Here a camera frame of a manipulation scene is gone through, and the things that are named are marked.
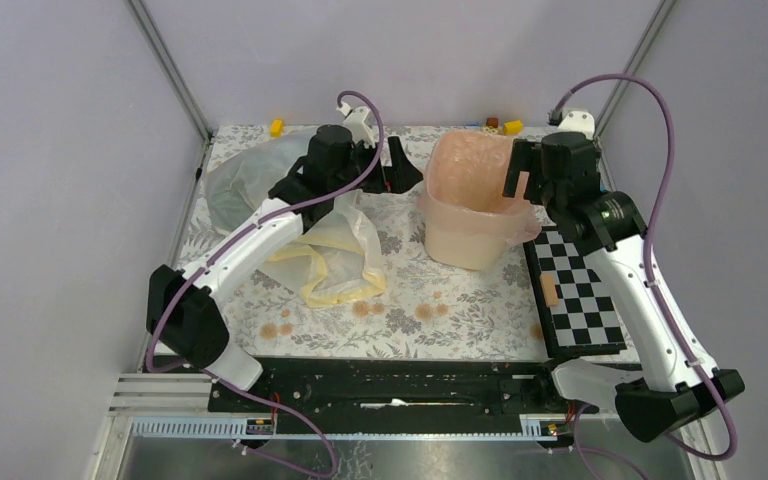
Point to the pink plastic trash bag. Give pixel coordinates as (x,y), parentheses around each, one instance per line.
(462,192)

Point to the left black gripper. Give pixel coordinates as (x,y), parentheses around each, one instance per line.
(399,177)

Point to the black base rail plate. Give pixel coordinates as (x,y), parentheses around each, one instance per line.
(392,397)

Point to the yellow block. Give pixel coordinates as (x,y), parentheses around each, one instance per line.
(276,128)
(512,128)

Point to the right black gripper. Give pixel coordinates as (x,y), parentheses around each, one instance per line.
(526,156)

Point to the black white checkerboard plate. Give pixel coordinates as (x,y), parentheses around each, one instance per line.
(575,311)

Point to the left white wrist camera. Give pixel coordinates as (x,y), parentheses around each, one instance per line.
(357,122)

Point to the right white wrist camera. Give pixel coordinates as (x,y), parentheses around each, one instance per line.
(573,120)

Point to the beige plastic trash bin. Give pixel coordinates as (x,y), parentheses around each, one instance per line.
(472,252)

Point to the yellow block far right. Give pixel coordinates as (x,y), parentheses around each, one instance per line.
(512,128)

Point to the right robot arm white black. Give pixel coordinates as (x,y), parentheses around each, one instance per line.
(680,382)

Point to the floral patterned table mat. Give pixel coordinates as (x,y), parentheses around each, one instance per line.
(429,310)

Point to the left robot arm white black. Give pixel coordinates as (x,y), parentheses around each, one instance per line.
(183,305)

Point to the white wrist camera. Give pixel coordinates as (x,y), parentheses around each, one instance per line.
(357,122)
(573,120)

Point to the yellow block far left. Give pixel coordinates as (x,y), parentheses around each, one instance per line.
(276,128)

